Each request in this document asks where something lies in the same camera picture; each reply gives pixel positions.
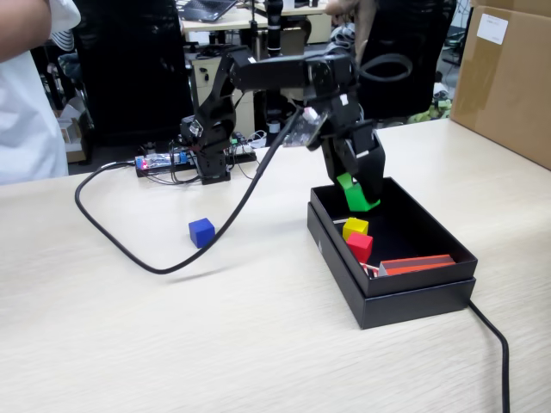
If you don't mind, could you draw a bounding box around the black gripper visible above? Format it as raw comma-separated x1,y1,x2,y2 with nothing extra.
319,96,387,204

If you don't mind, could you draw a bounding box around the green wooden cube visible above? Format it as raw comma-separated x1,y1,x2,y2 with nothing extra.
346,183,382,213

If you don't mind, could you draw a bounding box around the yellow wooden cube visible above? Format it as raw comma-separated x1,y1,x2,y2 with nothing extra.
342,217,370,242

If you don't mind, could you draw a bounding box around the blue wooden cube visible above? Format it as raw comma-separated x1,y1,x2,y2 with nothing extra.
188,217,216,250

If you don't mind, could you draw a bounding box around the bare human forearm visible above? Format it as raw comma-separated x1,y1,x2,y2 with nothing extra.
325,0,378,65
0,0,55,64

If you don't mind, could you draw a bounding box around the black cardboard box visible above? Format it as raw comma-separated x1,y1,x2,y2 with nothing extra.
309,175,480,298

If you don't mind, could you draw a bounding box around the black open box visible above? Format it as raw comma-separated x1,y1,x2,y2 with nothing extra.
306,201,477,331

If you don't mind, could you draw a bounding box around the large brown cardboard box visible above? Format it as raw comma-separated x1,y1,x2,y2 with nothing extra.
449,0,551,171

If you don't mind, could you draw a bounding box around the red wooden cube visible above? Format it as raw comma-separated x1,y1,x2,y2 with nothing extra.
346,231,374,262

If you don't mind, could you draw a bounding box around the black office chair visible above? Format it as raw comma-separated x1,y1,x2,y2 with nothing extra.
352,0,457,130
71,0,193,143

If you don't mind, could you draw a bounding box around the green yellow fabric bundle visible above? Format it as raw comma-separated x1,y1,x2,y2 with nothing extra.
406,96,453,126

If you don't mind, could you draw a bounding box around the black power strip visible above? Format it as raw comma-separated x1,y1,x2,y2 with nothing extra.
227,144,258,164

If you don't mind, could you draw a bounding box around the beige drawer cabinet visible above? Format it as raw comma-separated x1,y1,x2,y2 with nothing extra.
191,58,255,134

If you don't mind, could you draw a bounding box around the grey jacket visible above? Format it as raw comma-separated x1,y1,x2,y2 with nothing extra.
326,25,358,57

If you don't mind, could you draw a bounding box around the wooden office desk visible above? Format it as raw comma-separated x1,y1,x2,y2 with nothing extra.
180,6,335,57

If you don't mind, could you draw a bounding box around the black vertical pole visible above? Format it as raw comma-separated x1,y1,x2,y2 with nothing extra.
263,0,286,137

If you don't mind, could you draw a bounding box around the white shipping label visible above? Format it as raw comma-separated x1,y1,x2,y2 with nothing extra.
479,13,510,44

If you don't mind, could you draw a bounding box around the motor controller circuit board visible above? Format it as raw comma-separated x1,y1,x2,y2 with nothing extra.
135,152,193,177

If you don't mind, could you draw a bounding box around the dark laptop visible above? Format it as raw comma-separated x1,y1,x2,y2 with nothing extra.
178,0,238,23

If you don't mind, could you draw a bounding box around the small open carton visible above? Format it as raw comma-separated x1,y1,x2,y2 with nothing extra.
55,96,87,164

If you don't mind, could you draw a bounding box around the striped black white garment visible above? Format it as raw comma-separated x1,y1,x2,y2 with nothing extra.
49,28,77,52

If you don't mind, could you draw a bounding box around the person in white shirt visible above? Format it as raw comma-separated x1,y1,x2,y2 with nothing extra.
0,0,83,187

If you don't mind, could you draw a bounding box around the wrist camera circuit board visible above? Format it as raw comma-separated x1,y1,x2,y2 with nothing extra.
282,107,332,151

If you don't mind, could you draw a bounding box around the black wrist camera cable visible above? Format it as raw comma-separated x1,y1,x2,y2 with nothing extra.
75,109,309,274

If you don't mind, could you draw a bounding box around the thick black table cable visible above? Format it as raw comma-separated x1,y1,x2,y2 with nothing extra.
467,299,512,413

